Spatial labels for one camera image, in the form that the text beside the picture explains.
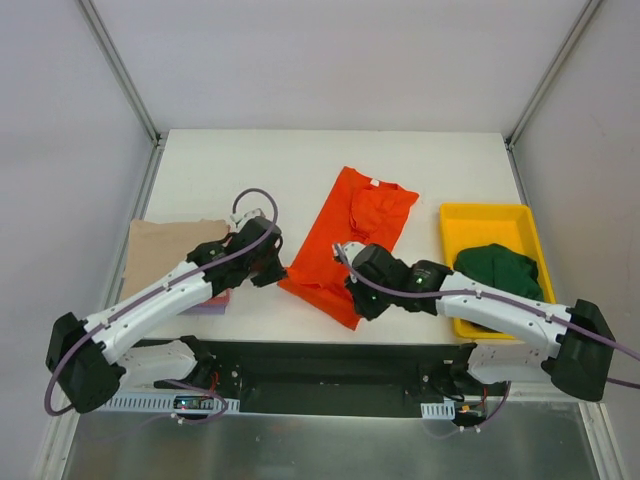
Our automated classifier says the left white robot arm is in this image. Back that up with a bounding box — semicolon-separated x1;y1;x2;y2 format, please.
45;216;286;414

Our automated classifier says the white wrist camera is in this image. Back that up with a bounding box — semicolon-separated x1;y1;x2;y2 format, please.
229;208;265;229
332;241;366;265

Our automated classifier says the left white cable duct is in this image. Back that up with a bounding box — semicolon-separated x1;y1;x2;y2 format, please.
99;392;240;415

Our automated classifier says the left aluminium frame post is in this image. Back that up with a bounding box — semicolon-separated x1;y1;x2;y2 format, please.
75;0;162;146

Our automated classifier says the pink folded t shirt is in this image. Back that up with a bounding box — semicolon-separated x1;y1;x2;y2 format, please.
200;289;231;308

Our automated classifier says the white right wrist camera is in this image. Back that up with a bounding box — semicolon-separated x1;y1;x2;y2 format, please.
332;241;366;265

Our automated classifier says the beige folded t shirt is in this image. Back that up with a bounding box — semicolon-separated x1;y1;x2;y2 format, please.
119;220;230;301

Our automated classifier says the right white cable duct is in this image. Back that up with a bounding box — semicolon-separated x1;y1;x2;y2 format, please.
420;401;456;421

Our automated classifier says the orange t shirt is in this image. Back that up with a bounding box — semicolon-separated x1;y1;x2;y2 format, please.
278;167;419;330

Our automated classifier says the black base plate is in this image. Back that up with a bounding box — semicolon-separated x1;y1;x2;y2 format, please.
159;340;505;418

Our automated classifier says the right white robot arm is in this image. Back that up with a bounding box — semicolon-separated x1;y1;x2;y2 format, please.
334;242;615;402

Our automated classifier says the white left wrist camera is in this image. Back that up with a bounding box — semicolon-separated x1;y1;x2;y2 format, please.
229;208;265;229

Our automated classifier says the lilac folded t shirt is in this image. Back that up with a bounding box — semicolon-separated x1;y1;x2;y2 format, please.
182;302;228;316

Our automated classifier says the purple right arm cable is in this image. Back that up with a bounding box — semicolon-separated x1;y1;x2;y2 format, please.
333;242;640;441

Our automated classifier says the green t shirt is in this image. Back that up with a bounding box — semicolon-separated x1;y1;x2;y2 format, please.
453;243;544;301

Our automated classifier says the white cable duct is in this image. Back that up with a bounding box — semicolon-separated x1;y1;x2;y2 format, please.
420;401;456;421
99;392;240;415

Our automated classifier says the right aluminium frame post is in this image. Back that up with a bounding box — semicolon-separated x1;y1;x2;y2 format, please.
504;0;605;151

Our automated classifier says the yellow plastic bin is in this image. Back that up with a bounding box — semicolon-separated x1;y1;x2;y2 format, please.
438;202;558;341

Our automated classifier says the aluminium frame post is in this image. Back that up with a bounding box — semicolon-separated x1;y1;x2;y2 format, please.
75;0;162;146
504;0;605;151

